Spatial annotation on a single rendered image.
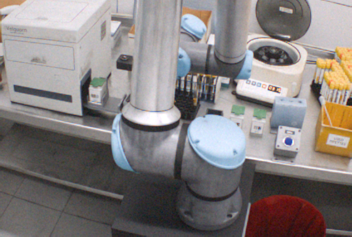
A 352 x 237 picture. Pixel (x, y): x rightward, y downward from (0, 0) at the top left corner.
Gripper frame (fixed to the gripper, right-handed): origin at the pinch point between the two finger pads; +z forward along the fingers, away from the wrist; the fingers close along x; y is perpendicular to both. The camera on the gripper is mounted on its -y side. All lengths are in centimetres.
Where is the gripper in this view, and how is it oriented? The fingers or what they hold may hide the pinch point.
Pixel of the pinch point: (124, 103)
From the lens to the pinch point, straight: 141.3
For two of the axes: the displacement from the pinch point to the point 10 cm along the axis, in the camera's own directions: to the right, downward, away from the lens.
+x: 2.3, -5.5, 8.0
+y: 8.2, 5.5, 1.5
